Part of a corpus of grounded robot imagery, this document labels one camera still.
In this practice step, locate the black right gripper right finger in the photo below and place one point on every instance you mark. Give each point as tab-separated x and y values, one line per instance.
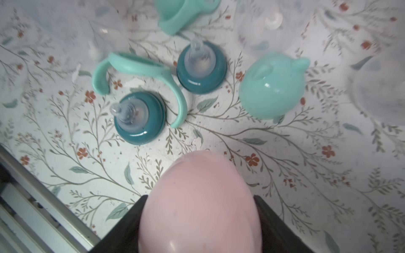
277	237

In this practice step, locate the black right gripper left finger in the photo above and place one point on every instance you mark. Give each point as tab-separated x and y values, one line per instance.
123	237

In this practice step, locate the pink bear cap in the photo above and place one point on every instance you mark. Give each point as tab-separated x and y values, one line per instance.
201	204

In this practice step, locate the floral table mat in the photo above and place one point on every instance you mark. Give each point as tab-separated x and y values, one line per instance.
333	174

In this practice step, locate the mint bear cap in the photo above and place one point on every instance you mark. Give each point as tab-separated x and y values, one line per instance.
273	85

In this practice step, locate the mint cap with handle ring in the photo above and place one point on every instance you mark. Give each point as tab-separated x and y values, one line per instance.
175	15

